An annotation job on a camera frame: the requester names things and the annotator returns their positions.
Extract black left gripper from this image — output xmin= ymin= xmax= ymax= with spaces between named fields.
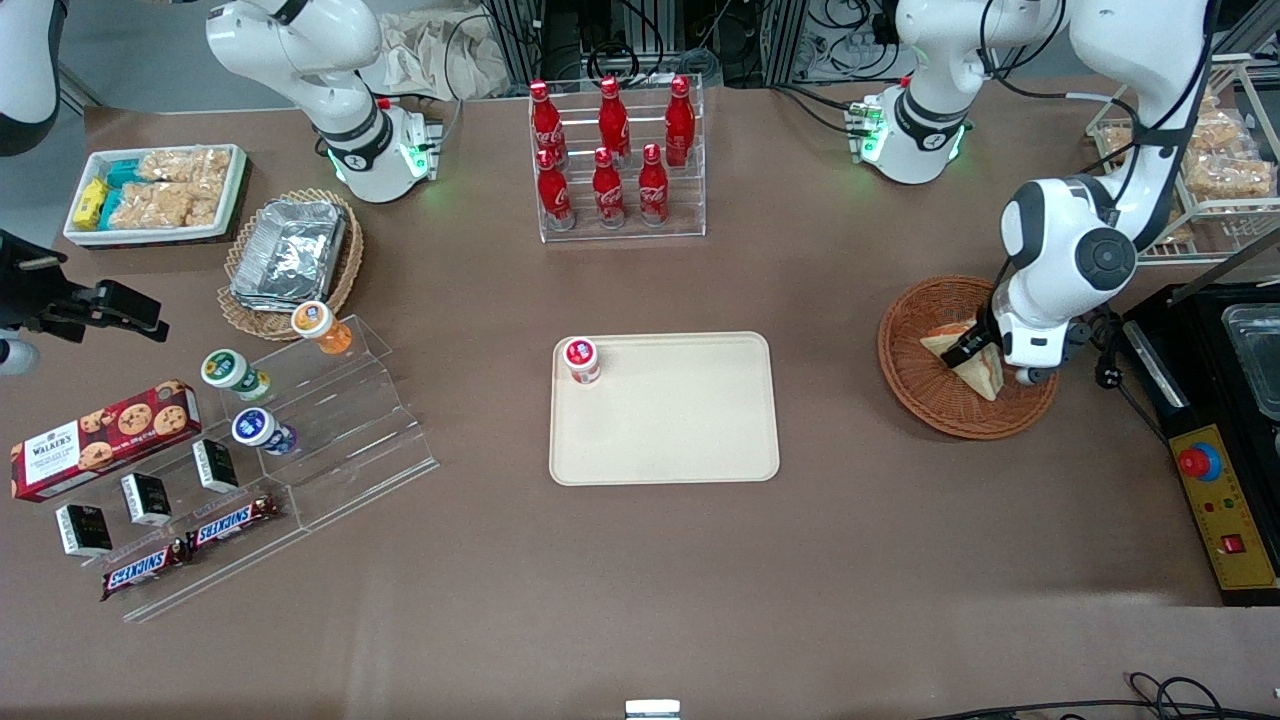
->
xmin=941 ymin=292 xmax=1005 ymax=372

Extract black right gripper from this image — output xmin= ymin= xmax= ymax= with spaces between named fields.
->
xmin=0 ymin=230 xmax=169 ymax=346

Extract triangular sandwich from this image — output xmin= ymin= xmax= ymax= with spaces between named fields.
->
xmin=920 ymin=320 xmax=1005 ymax=402

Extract brown wicker basket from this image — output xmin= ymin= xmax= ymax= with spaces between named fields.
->
xmin=877 ymin=275 xmax=1059 ymax=441

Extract light wicker basket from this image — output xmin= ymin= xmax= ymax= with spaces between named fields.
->
xmin=217 ymin=188 xmax=365 ymax=342

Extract beige plastic serving tray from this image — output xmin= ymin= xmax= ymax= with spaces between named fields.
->
xmin=548 ymin=331 xmax=781 ymax=487

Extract puffed rice snack bag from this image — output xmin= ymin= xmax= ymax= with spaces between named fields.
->
xmin=1185 ymin=108 xmax=1253 ymax=161
xmin=1100 ymin=125 xmax=1143 ymax=169
xmin=137 ymin=148 xmax=233 ymax=187
xmin=110 ymin=182 xmax=223 ymax=231
xmin=1183 ymin=155 xmax=1277 ymax=203

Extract green gum jar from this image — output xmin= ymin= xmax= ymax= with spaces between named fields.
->
xmin=201 ymin=348 xmax=272 ymax=403

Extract red Walkers cookie box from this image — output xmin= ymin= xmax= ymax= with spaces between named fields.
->
xmin=10 ymin=379 xmax=203 ymax=503

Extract white snack bin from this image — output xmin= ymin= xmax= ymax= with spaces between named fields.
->
xmin=63 ymin=143 xmax=249 ymax=248

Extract stack of foil trays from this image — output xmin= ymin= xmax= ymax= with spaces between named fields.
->
xmin=230 ymin=198 xmax=349 ymax=313

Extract blue gum jar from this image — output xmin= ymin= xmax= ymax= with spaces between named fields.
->
xmin=231 ymin=407 xmax=298 ymax=457

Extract small black carton box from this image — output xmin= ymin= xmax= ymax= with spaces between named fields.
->
xmin=55 ymin=503 xmax=114 ymax=558
xmin=192 ymin=438 xmax=240 ymax=494
xmin=120 ymin=472 xmax=173 ymax=527

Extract orange gum jar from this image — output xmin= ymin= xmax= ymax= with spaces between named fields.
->
xmin=291 ymin=301 xmax=354 ymax=357

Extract black machine with yellow panel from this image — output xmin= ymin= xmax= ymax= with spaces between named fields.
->
xmin=1122 ymin=283 xmax=1280 ymax=608

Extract Snickers chocolate bar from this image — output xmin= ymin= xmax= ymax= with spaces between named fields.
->
xmin=185 ymin=492 xmax=284 ymax=553
xmin=100 ymin=540 xmax=193 ymax=602

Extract clear acrylic stepped stand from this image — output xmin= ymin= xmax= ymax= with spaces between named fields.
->
xmin=60 ymin=315 xmax=441 ymax=624

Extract red emergency stop button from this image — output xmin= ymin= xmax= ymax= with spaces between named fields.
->
xmin=1178 ymin=442 xmax=1223 ymax=483

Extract clear plastic container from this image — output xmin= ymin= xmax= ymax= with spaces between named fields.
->
xmin=1222 ymin=303 xmax=1280 ymax=421

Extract clear acrylic bottle rack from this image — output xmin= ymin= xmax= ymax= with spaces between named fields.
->
xmin=528 ymin=75 xmax=707 ymax=244

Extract red cola bottle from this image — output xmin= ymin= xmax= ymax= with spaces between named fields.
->
xmin=592 ymin=147 xmax=627 ymax=230
xmin=638 ymin=143 xmax=670 ymax=227
xmin=536 ymin=148 xmax=575 ymax=232
xmin=529 ymin=80 xmax=563 ymax=161
xmin=665 ymin=75 xmax=696 ymax=168
xmin=598 ymin=76 xmax=631 ymax=161

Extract red-lid yogurt cup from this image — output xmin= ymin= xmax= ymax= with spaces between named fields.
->
xmin=563 ymin=337 xmax=603 ymax=387

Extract beige crumpled cloth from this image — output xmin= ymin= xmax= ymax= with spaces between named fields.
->
xmin=380 ymin=8 xmax=513 ymax=101

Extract black plug with cable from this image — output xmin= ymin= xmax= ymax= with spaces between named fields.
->
xmin=1093 ymin=310 xmax=1176 ymax=441

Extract white wire rack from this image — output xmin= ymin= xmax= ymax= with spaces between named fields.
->
xmin=1085 ymin=55 xmax=1280 ymax=266

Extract black floor cables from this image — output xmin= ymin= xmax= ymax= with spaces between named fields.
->
xmin=920 ymin=672 xmax=1280 ymax=720

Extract black equipment rack with cables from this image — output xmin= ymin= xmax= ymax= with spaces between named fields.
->
xmin=480 ymin=0 xmax=901 ymax=89

